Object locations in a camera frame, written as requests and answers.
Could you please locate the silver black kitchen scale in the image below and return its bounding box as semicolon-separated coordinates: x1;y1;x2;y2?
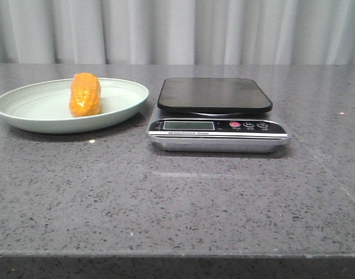
148;77;291;153

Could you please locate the pale green round plate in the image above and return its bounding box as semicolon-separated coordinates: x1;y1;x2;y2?
0;78;149;134

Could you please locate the orange corn cob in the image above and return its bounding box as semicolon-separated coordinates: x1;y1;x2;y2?
69;73;101;117

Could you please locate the white pleated curtain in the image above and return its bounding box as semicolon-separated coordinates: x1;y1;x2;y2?
0;1;355;65

